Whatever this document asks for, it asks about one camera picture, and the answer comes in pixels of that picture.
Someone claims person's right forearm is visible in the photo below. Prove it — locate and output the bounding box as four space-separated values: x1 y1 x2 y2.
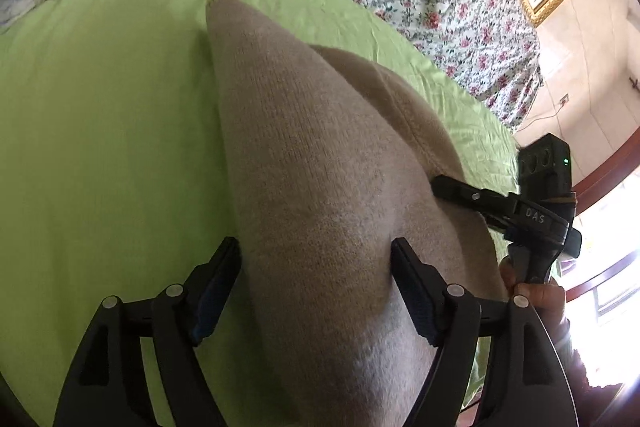
544 314 601 388

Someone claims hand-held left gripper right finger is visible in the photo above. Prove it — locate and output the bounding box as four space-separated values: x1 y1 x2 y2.
390 237 581 427

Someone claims brown wooden window frame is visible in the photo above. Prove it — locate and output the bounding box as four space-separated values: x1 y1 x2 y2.
570 147 640 323

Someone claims person's right hand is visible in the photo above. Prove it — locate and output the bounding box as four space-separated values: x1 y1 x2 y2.
500 258 567 329

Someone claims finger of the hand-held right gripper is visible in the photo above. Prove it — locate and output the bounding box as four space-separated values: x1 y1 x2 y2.
431 175 521 224

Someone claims beige knit sweater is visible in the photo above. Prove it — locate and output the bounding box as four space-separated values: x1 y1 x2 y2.
205 0 508 427

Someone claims green bed sheet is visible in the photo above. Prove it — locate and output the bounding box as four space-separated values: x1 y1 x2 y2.
0 0 521 427

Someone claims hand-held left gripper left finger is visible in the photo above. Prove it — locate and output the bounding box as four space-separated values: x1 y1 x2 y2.
52 236 243 427

